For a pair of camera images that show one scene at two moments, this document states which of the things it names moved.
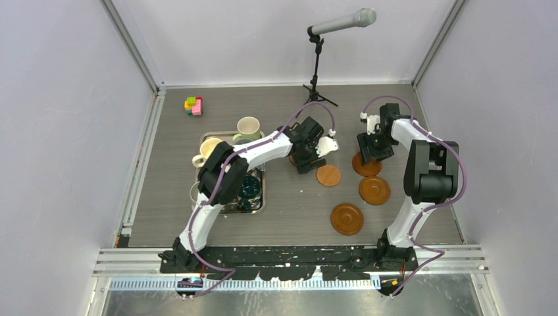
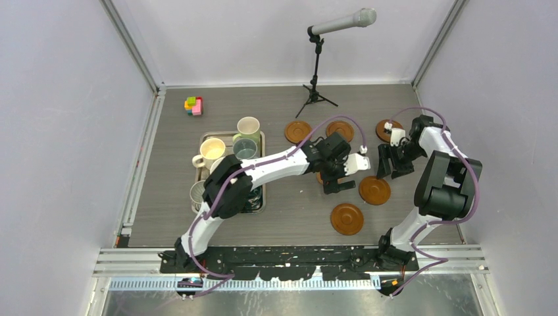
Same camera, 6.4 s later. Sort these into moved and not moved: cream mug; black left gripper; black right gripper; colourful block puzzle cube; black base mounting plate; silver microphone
Moved: black left gripper; black right gripper
Not moved: black base mounting plate; silver microphone; colourful block puzzle cube; cream mug
